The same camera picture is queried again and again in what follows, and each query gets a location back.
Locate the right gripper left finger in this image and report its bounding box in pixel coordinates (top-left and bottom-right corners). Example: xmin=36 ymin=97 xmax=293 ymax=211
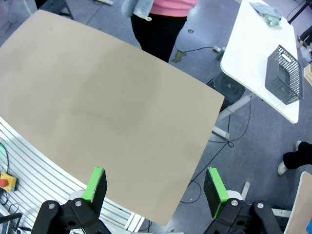
xmin=31 ymin=166 xmax=112 ymax=234

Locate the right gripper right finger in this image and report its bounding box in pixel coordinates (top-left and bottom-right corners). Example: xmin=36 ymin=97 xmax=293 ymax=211
xmin=202 ymin=166 xmax=283 ymax=234

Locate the gray-blue towel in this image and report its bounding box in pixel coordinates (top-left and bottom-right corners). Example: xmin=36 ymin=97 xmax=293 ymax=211
xmin=121 ymin=0 xmax=156 ymax=22

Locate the dark gray perforated basket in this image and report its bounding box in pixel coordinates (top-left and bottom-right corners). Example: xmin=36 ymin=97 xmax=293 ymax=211
xmin=265 ymin=44 xmax=304 ymax=105

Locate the white slatted aluminium platform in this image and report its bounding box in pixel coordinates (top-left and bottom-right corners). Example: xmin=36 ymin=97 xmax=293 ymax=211
xmin=0 ymin=116 xmax=147 ymax=233

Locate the beige wooden table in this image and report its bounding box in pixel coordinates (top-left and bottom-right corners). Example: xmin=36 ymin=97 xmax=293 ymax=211
xmin=284 ymin=171 xmax=312 ymax=234

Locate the person in black trousers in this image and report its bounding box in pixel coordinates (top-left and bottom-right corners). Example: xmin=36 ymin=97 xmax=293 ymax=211
xmin=277 ymin=140 xmax=312 ymax=176

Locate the yellow emergency stop button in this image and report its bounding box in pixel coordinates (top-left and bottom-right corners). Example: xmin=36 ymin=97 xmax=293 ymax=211
xmin=0 ymin=171 xmax=18 ymax=193

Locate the black round floor plate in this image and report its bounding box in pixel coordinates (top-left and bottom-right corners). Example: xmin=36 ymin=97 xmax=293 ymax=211
xmin=206 ymin=72 xmax=246 ymax=106

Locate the white side table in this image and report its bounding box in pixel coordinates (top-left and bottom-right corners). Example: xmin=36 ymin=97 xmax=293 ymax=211
xmin=212 ymin=0 xmax=300 ymax=141

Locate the yellow plastic crate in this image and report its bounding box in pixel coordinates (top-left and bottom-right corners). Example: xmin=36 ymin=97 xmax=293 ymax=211
xmin=303 ymin=62 xmax=312 ymax=86

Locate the person in pink hoodie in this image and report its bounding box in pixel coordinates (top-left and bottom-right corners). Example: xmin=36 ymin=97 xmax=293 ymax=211
xmin=130 ymin=0 xmax=198 ymax=63

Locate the green towel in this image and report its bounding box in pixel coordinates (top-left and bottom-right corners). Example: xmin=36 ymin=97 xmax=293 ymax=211
xmin=258 ymin=14 xmax=283 ymax=29

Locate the slate gray towel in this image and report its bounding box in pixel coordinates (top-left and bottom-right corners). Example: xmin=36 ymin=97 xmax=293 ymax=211
xmin=249 ymin=1 xmax=283 ymax=19

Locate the thin floor cable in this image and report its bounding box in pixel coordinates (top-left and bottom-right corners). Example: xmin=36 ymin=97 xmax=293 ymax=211
xmin=174 ymin=45 xmax=215 ymax=56
xmin=180 ymin=98 xmax=252 ymax=204

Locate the black cable bundle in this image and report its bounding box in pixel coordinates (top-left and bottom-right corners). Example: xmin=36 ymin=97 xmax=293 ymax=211
xmin=0 ymin=187 xmax=24 ymax=232

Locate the black table frame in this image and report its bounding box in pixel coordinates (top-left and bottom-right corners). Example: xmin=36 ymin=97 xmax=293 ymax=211
xmin=35 ymin=0 xmax=75 ymax=20

